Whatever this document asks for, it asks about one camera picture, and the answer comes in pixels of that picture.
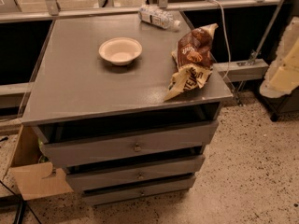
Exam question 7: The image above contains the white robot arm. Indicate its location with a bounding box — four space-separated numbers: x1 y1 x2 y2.
259 17 299 98

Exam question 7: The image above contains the grey drawer cabinet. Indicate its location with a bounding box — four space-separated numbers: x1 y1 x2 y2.
21 14 232 205

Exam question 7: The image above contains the grey middle drawer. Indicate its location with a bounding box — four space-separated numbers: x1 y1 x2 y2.
66 155 205 191

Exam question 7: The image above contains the grey drawer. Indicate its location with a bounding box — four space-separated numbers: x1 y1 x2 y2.
42 120 218 167
66 155 205 191
82 174 195 206

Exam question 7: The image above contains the grey top drawer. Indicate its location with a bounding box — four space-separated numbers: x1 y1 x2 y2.
42 120 218 167

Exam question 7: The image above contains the grey bottom drawer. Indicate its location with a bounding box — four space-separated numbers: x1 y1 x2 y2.
82 174 195 206

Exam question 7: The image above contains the brown and yellow chip bag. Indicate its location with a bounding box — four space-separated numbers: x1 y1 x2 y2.
164 23 218 101

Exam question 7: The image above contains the white paper bowl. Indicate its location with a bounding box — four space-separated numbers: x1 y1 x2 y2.
98 37 142 66

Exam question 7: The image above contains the clear plastic water bottle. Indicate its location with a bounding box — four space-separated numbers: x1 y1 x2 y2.
138 5 180 31

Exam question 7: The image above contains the cardboard box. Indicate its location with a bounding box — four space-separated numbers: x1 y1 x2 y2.
9 126 73 201

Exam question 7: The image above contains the white cable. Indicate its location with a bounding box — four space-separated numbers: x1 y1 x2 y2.
205 0 232 80

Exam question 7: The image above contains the black floor cable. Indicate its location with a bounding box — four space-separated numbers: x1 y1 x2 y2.
0 180 43 224

